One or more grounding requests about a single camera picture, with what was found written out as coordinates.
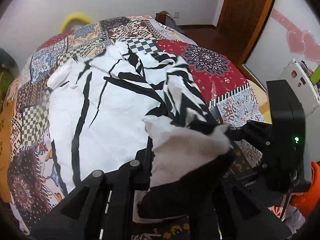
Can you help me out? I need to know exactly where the grey plush toy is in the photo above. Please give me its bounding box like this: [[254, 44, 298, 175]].
[[0, 48, 19, 77]]

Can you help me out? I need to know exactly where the green patterned storage bag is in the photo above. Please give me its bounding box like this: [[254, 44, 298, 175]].
[[0, 70, 14, 111]]

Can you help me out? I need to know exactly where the yellow curved bed rail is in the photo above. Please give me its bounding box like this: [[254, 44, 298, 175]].
[[60, 12, 94, 33]]

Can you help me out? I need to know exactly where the white wardrobe sliding door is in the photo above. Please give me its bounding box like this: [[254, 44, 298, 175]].
[[245, 0, 319, 87]]

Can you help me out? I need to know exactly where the black and white shirt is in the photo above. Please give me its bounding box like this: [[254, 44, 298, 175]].
[[47, 41, 232, 223]]

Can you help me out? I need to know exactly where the brown wooden door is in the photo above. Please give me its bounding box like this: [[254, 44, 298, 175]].
[[217, 0, 274, 65]]

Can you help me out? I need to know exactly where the grey bag by bed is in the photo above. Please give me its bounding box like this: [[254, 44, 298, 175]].
[[155, 11, 184, 34]]

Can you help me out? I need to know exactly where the patchwork patterned bed blanket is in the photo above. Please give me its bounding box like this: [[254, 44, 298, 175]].
[[5, 16, 264, 235]]

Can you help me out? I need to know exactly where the wooden lap desk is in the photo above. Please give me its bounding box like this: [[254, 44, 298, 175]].
[[0, 101, 16, 203]]

